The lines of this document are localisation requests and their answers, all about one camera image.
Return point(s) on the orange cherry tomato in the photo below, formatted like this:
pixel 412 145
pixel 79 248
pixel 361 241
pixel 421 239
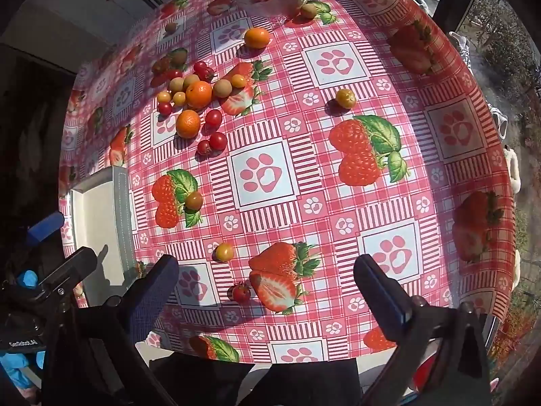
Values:
pixel 164 96

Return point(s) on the olive round fruit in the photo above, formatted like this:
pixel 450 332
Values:
pixel 308 10

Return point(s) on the tan round fruit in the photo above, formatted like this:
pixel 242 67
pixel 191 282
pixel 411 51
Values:
pixel 191 80
pixel 222 89
pixel 176 85

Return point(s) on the dark red cherry tomato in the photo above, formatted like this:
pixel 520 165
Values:
pixel 194 201

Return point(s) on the cream fluffy cloth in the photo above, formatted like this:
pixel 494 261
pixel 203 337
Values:
pixel 512 169

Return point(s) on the green cherry tomato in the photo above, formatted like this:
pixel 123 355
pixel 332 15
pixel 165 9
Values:
pixel 179 56

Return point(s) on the small brown round fruit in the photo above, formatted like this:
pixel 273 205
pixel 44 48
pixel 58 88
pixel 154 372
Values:
pixel 170 27

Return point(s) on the yellow cherry tomato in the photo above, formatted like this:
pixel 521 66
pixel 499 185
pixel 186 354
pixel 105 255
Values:
pixel 345 98
pixel 179 98
pixel 224 252
pixel 238 81

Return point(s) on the green shrubs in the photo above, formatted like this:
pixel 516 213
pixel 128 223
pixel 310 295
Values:
pixel 503 21

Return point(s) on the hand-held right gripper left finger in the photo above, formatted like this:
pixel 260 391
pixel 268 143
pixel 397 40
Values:
pixel 157 289

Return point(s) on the red checked strawberry tablecloth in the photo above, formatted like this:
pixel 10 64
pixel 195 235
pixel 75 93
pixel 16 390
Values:
pixel 321 169

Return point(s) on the brown-red cherry tomato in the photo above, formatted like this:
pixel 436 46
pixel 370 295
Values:
pixel 160 66

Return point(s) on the person's left hand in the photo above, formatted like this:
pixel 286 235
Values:
pixel 17 368

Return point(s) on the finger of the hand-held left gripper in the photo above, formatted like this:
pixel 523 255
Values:
pixel 46 224
pixel 74 262

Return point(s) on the white tray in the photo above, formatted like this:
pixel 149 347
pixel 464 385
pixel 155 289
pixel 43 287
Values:
pixel 97 220

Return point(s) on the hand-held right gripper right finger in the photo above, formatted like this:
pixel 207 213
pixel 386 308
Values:
pixel 382 298

